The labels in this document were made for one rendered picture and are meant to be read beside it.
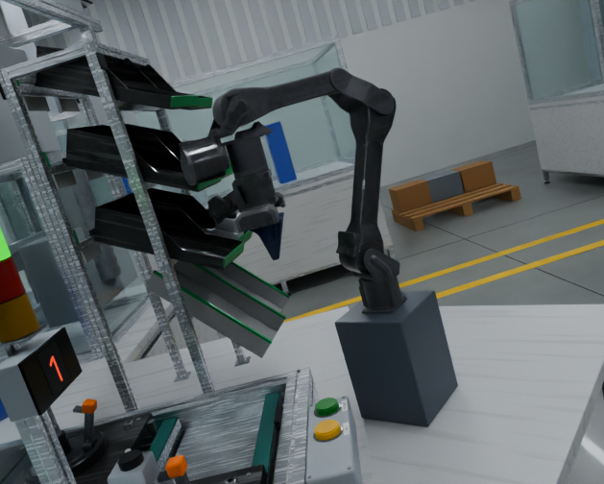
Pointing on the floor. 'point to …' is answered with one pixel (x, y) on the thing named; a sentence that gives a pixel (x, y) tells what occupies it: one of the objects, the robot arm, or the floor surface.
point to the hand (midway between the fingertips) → (270, 239)
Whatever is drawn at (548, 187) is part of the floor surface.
